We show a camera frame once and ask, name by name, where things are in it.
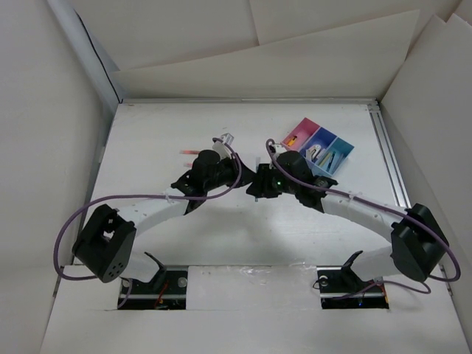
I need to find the yellow black utility knife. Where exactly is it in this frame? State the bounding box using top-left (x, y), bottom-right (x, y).
top-left (285, 135), bottom-right (297, 147)

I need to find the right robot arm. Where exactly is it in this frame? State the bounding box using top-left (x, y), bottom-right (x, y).
top-left (246, 151), bottom-right (451, 291)

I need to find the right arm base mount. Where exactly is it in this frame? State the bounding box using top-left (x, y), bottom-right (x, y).
top-left (312, 251), bottom-right (389, 310)

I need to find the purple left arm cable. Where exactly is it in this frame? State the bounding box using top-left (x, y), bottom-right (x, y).
top-left (53, 138), bottom-right (244, 309)

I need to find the yellow highlighter pen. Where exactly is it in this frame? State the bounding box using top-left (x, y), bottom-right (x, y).
top-left (318, 152), bottom-right (332, 167)

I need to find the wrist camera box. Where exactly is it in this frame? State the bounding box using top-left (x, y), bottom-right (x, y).
top-left (268, 144), bottom-right (287, 155)
top-left (212, 133), bottom-right (234, 159)

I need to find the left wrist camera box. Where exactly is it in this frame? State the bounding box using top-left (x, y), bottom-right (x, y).
top-left (212, 133), bottom-right (234, 159)

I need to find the pink blue three-compartment organizer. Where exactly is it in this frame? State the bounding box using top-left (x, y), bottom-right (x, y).
top-left (281, 118), bottom-right (354, 178)

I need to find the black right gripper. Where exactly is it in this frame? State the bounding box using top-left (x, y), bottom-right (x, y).
top-left (246, 163), bottom-right (299, 198)

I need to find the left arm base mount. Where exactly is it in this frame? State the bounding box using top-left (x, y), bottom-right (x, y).
top-left (117, 252), bottom-right (189, 310)

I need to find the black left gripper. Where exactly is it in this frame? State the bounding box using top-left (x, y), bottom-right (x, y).
top-left (204, 153), bottom-right (256, 192)

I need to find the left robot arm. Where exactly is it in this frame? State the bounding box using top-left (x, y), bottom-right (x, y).
top-left (72, 150), bottom-right (255, 293)

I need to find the aluminium rail right edge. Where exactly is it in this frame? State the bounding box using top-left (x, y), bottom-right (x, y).
top-left (367, 100), bottom-right (411, 207)

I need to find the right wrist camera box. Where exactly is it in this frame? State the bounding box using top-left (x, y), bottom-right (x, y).
top-left (268, 144), bottom-right (287, 155)

